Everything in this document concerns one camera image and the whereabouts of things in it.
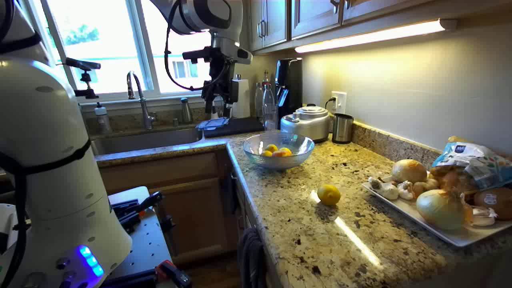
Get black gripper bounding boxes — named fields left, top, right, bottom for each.
left=203, top=58, right=242, bottom=119

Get clear glass bowl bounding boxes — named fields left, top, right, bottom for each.
left=243, top=130, right=317, bottom=172

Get blue sponge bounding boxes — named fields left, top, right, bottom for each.
left=197, top=117, right=232, bottom=135

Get white paper towel roll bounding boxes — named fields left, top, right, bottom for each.
left=232, top=77, right=253, bottom=120

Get black drying mat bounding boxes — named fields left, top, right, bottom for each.
left=197, top=117, right=264, bottom=141

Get chrome sink sprayer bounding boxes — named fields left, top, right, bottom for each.
left=179, top=96, right=195, bottom=127

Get clear water bottle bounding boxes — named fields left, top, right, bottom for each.
left=259, top=79, right=280, bottom=133

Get black coffee maker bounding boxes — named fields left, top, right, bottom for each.
left=274, top=56, right=306, bottom=128

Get red-yellow apple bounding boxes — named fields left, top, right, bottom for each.
left=272, top=146, right=296, bottom=160

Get chrome kitchen faucet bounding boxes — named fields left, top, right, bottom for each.
left=125, top=71, right=159, bottom=132

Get stainless steel sink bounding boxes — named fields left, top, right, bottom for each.
left=90, top=125, right=203, bottom=157

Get white rice cooker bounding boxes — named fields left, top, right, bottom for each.
left=279, top=104, right=333, bottom=144

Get wooden lower cabinet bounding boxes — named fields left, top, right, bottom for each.
left=98, top=151, right=240, bottom=269

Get clear soap bottle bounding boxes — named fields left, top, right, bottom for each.
left=93, top=101, right=112, bottom=136

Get stainless steel cup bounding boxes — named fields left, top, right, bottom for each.
left=331, top=112, right=357, bottom=146

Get kitchen window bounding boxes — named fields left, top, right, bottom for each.
left=23, top=0, right=215, bottom=101

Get grey upper cabinets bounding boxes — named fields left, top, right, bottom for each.
left=247, top=0, right=512, bottom=55

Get black tool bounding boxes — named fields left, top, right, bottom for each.
left=111, top=191, right=165, bottom=232

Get dark hanging towel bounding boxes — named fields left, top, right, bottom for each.
left=237, top=228, right=269, bottom=288

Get grey robot cart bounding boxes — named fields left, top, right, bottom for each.
left=103, top=184, right=178, bottom=288

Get under-cabinet light strip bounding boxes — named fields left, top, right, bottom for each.
left=293, top=18, right=448, bottom=56

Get red black clamp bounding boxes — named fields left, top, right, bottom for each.
left=154, top=260, right=194, bottom=288

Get small yellow onion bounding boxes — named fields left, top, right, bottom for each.
left=391, top=159, right=429, bottom=186

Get brown ginger root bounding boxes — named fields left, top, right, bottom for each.
left=429, top=165, right=472, bottom=194

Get white rectangular tray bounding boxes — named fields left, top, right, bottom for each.
left=363, top=178, right=512, bottom=250

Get large yellow onion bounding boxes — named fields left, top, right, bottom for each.
left=415, top=189, right=467, bottom=232

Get clear plastic bag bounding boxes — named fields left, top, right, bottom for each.
left=429, top=140, right=512, bottom=192

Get brown onion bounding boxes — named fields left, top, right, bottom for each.
left=472, top=188, right=512, bottom=223

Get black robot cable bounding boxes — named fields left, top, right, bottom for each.
left=162, top=8, right=207, bottom=93

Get white wall outlet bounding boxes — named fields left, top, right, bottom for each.
left=330, top=90, right=349, bottom=116

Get black camera on stand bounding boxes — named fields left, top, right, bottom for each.
left=64, top=56, right=103, bottom=101

